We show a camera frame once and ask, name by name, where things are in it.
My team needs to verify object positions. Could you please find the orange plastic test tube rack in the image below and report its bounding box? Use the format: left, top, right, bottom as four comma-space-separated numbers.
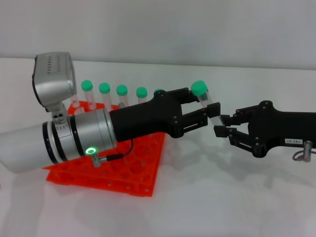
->
41, 101, 166, 198

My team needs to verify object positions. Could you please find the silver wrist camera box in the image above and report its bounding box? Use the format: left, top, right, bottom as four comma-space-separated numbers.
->
32, 51, 78, 126

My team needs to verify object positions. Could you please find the thin black cable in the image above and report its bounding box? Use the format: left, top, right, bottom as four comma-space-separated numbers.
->
100, 138, 135, 161

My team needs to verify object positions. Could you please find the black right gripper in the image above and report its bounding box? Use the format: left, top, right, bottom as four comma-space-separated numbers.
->
182, 100, 316, 158

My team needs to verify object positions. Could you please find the grey cable with silver plug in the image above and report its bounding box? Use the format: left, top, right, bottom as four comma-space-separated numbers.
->
292, 140, 313, 163

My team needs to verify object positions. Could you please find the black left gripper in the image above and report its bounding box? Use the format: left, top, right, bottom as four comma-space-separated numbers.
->
110, 87, 198, 142

